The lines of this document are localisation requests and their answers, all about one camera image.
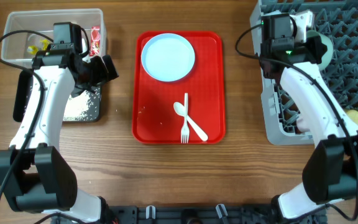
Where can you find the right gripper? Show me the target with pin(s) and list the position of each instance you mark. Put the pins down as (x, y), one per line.
(312, 44)

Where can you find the white plastic fork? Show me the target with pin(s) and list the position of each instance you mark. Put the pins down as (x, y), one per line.
(185, 132)

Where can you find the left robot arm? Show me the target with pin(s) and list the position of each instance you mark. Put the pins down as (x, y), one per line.
(34, 177)

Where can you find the white plastic spoon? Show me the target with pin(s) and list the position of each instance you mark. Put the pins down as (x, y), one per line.
(180, 110)

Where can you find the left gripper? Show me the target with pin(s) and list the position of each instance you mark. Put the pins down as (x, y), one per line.
(102, 76)

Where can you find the black plastic tray bin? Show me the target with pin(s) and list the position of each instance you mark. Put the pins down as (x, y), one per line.
(23, 92)

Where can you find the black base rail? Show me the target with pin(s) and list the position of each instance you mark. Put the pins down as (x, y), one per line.
(219, 214)

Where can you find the red clear plastic wrapper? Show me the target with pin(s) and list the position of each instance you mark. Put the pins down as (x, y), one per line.
(95, 41)

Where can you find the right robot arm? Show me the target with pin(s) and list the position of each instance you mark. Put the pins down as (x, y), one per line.
(331, 174)

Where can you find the clear plastic waste bin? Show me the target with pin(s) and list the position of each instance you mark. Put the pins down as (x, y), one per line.
(14, 47)

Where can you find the light blue plate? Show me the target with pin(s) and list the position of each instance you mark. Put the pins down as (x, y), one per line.
(168, 57)

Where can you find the yellow plastic cup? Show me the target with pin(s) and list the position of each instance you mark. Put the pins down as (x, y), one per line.
(353, 115)

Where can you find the grey dishwasher rack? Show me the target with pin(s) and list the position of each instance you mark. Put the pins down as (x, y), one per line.
(337, 20)

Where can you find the yellow candy wrapper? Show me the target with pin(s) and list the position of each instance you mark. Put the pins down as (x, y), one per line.
(41, 46)

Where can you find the mint green bowl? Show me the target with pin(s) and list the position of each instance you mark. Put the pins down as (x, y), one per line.
(327, 49)

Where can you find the pale pink plastic cup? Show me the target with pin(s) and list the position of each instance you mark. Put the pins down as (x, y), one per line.
(303, 124)

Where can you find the red serving tray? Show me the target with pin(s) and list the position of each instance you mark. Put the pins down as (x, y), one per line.
(154, 120)

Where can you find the white rice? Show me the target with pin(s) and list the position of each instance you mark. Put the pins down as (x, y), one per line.
(83, 108)

